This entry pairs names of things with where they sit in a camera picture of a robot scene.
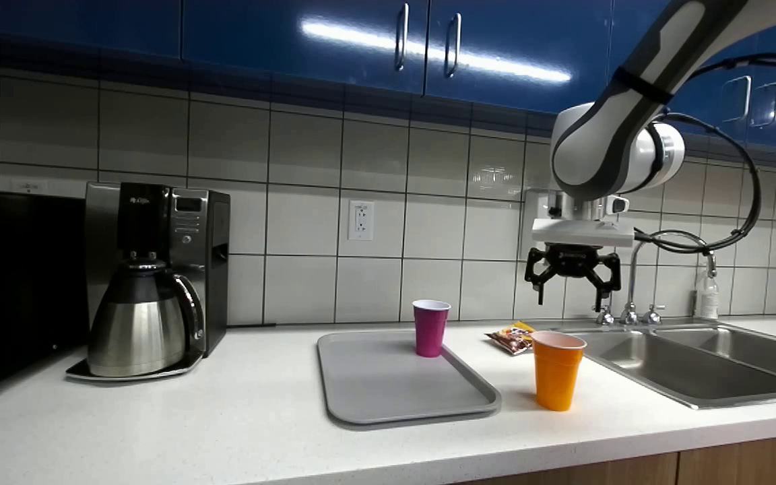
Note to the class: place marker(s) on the white wall outlet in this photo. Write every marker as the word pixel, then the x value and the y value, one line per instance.
pixel 361 220

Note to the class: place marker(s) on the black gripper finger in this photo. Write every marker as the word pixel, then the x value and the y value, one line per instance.
pixel 537 267
pixel 610 272

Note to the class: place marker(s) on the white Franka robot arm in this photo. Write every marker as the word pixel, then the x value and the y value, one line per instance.
pixel 621 124

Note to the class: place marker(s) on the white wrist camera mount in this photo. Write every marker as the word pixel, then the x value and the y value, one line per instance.
pixel 584 233

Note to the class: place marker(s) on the stainless steel sink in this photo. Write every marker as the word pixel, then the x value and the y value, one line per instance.
pixel 700 368

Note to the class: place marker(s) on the clear dish soap bottle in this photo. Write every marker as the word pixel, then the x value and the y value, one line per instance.
pixel 707 296

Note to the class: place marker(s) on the yellow brown chip bag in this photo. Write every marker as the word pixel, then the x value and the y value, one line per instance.
pixel 511 337

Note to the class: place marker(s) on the chrome gooseneck faucet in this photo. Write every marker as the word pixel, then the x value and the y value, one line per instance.
pixel 631 279

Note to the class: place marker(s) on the wooden lower cabinet front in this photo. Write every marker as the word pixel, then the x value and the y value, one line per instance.
pixel 754 458
pixel 604 472

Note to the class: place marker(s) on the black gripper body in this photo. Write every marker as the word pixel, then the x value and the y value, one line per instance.
pixel 575 260

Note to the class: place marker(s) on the stainless steel coffee carafe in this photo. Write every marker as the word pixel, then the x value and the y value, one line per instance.
pixel 140 327

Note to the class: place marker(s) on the white wall soap dispenser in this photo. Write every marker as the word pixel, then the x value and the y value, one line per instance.
pixel 533 205

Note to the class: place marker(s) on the purple plastic cup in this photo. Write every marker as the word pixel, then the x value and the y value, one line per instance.
pixel 429 329

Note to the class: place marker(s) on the black microwave oven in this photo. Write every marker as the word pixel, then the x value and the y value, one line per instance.
pixel 10 286

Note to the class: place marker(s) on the steel black coffee maker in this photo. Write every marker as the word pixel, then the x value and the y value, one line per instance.
pixel 195 252

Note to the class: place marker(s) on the grey plastic tray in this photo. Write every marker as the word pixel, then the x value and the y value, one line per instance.
pixel 378 379

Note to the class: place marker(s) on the orange plastic cup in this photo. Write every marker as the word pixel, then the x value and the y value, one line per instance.
pixel 557 373

